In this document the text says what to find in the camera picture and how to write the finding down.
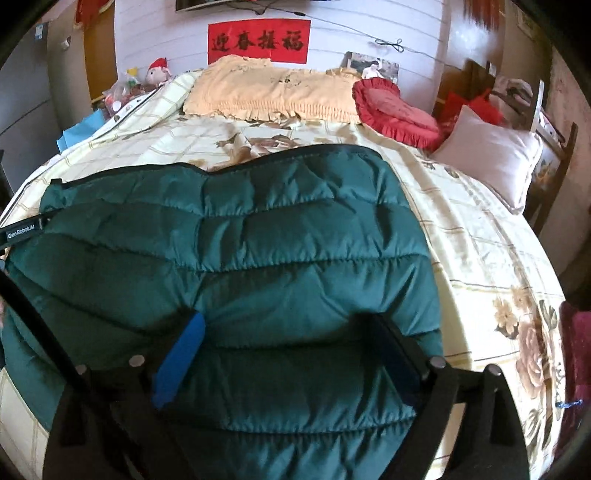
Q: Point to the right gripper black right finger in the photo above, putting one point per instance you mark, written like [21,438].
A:
[408,367]

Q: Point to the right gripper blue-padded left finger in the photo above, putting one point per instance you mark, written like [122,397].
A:
[168,377]

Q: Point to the dark green quilted puffer jacket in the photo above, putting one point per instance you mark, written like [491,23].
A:
[278,255]

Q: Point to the grey refrigerator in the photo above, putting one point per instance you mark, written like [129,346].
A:
[29,127]

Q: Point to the cream floral plaid bedspread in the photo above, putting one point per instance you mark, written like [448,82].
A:
[499,294]

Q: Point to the light blue bag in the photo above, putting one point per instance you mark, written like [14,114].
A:
[81,130]

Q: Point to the dark red velvet cloth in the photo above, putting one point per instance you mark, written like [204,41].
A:
[576,337]

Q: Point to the plush doll with red hat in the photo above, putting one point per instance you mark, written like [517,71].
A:
[157,74]

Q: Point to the pale pink square pillow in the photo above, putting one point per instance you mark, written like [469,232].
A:
[503,159]

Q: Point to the wooden chair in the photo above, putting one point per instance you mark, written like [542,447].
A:
[520,107]

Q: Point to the peach ruffled pillow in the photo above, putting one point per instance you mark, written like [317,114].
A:
[254,90]

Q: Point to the framed photo at headboard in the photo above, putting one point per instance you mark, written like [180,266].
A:
[372,67]

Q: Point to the red banner with black calligraphy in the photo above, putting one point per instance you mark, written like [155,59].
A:
[277,39]

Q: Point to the red hanging tassel decoration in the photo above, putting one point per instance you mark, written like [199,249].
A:
[485,13]

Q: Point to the wall-mounted black television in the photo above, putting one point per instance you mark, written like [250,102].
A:
[256,7]

